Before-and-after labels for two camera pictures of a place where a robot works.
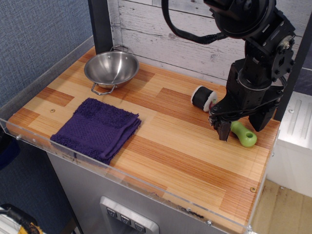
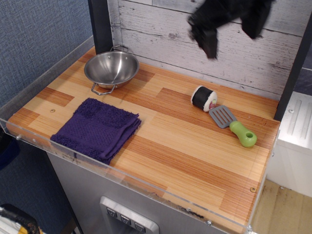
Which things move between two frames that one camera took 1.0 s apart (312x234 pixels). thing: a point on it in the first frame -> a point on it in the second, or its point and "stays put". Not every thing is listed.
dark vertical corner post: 99,14 stays put
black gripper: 242,99 -> 210,14
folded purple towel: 98,129 stays put
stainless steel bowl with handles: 108,69 stays put
